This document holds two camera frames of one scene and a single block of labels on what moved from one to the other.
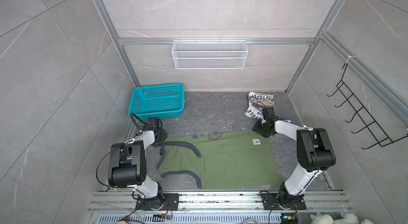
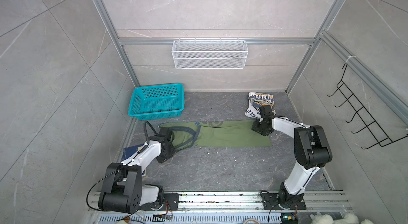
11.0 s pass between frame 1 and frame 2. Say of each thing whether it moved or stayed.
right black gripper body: stayed
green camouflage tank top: moved
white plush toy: stayed
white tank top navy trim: stayed
